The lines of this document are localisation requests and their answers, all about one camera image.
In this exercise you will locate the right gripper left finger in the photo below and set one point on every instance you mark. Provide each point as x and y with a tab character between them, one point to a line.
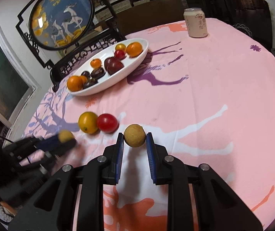
73	193

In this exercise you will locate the white oval plate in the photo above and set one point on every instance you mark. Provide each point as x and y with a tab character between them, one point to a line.
130	64

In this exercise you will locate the dark red plum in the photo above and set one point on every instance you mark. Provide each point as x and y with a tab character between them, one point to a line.
109	61
115	67

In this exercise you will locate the large orange front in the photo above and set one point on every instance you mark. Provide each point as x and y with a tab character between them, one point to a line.
134	49

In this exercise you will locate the large orange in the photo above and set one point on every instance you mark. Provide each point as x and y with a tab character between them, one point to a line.
74	83
134	49

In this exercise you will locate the dark cherry plum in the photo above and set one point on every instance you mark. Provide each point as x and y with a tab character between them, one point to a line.
86	74

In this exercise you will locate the orange tangerine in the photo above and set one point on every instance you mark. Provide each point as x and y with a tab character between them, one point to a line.
84	79

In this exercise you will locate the pink patterned tablecloth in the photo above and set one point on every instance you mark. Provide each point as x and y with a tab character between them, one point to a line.
209	100

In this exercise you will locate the dark mangosteen on plate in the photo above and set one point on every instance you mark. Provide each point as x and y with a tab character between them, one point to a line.
97	73

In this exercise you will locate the dark mangosteen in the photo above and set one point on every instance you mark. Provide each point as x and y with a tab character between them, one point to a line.
91	82
97	73

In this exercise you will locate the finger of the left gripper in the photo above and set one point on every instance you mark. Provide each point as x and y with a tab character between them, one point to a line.
49	143

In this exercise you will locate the round deer painting screen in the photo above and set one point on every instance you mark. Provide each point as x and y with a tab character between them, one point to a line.
61	33

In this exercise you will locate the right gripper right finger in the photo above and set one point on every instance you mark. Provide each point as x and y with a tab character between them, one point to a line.
218	206

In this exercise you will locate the small red cherry tomato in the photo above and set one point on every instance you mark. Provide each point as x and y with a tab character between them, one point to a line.
120	54

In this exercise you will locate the tan longan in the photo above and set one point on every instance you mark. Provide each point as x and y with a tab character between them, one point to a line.
134	135
65	136

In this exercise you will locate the small yellow-orange fruit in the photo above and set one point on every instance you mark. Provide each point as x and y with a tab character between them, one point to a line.
121	47

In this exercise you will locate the small orange mandarin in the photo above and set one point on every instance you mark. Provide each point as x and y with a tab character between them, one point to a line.
96	63

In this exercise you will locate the beige beverage can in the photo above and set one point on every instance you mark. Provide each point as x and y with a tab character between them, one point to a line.
196	22

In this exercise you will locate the black board behind table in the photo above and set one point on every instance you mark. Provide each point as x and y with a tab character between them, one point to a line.
251	17

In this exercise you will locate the yellow passion fruit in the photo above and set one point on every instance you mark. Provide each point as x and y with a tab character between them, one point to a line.
87	122

